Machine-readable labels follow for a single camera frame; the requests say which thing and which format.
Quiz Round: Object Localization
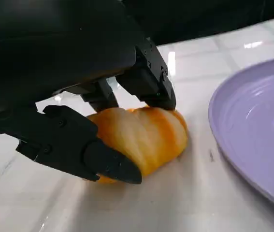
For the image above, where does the orange and white bread roll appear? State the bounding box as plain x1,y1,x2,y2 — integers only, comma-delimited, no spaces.
82,106,189,186

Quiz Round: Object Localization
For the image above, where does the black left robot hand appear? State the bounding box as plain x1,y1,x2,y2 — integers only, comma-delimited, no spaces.
0,0,177,186

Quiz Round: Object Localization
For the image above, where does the lilac plate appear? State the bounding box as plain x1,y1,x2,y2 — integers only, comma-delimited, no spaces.
208,56,274,218

